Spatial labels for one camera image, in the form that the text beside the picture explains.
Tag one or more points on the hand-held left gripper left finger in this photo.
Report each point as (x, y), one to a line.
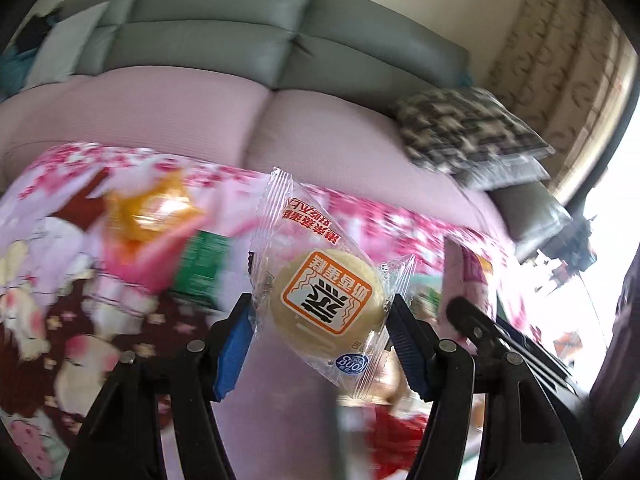
(232, 350)

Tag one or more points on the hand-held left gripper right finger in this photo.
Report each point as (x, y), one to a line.
(407, 350)

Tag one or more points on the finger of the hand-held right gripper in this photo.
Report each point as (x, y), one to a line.
(505, 342)

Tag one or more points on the red snack packet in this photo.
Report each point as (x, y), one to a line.
(400, 432)

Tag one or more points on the clear round cake packet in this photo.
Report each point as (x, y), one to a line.
(325, 300)

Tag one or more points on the printed blanket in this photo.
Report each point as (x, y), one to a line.
(280, 385)

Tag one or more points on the pink orange snack packet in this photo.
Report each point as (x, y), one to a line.
(472, 267)

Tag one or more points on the green snack packet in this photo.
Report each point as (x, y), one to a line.
(205, 270)

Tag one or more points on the dark maroon cloth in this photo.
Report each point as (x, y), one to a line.
(627, 310)

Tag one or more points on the dark blurred furniture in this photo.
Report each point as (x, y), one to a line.
(572, 242)

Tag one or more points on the orange yellow snack packet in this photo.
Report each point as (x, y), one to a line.
(150, 205)

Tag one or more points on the grey striped pillow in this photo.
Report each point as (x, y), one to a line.
(505, 172)

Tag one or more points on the black white checkered pillow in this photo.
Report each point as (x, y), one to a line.
(465, 127)

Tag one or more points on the pink sofa cover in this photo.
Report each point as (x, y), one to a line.
(175, 115)

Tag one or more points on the beige patterned curtain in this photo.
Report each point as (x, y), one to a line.
(560, 70)

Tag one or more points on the grey sofa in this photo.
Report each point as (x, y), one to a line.
(225, 25)

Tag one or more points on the light grey pillow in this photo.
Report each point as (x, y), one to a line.
(65, 45)

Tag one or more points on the teal cloth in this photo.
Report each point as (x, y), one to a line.
(12, 72)

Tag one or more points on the black cloth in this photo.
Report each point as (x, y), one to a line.
(32, 30)

